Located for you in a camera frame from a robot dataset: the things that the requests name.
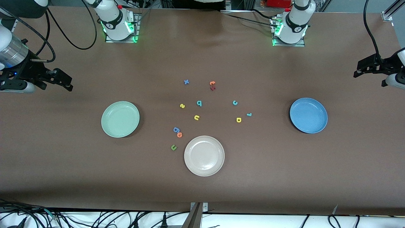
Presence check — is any light green plate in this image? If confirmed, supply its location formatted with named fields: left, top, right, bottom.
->
left=101, top=101, right=140, bottom=138

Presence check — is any blue plate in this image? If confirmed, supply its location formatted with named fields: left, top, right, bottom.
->
left=290, top=98, right=328, bottom=134

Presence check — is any red box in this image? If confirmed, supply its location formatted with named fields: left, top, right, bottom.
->
left=267, top=0, right=293, bottom=8

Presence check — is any beige plate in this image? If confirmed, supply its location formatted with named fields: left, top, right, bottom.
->
left=184, top=136, right=225, bottom=177

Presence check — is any aluminium profile beam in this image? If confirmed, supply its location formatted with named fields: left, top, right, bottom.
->
left=181, top=203, right=203, bottom=228

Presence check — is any short black right gripper cable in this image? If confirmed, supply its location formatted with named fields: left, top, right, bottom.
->
left=3, top=9, right=56, bottom=63

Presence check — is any long black right arm cable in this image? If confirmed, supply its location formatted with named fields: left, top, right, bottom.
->
left=47, top=0, right=97, bottom=50

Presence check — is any aluminium frame post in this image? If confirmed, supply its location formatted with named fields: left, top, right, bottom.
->
left=381, top=0, right=405, bottom=21

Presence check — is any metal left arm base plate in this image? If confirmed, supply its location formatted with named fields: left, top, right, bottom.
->
left=270, top=16, right=306, bottom=47

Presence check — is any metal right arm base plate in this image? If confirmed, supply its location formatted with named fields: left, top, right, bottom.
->
left=105, top=13, right=142, bottom=43

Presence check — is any black cable on table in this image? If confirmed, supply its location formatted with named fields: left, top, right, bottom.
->
left=252, top=9, right=279, bottom=21
left=221, top=13, right=275, bottom=27

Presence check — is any small metal bracket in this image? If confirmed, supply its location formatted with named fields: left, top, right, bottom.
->
left=190, top=202, right=209, bottom=212

